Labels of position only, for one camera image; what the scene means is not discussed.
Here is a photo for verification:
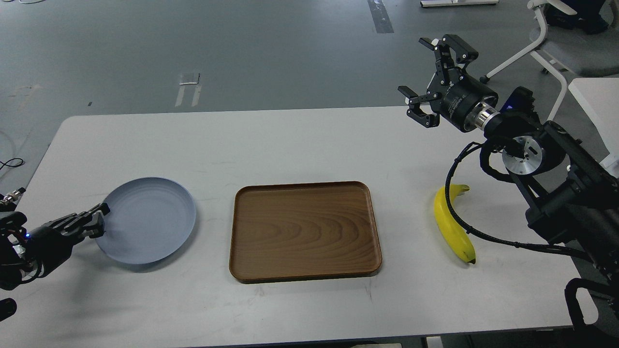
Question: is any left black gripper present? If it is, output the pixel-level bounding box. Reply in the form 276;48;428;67
24;203;110;279

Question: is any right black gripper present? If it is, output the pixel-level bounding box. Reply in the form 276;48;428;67
398;34;498;132

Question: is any light blue plate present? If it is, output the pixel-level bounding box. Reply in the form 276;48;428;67
95;177;197;266

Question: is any yellow banana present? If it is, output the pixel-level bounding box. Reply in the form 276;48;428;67
433;184;477;264

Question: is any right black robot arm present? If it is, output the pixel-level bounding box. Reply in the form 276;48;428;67
398;34;618;348

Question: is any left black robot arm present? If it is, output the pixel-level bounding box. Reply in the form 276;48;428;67
0;187;111;291

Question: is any white office chair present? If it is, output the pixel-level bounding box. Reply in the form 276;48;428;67
479;0;619;120

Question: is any white side table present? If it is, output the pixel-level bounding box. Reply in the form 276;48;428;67
568;77;619;163

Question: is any brown wooden tray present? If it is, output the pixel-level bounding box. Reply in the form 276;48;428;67
229;181;383;284

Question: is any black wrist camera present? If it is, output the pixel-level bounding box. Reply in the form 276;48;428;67
500;86;535;113

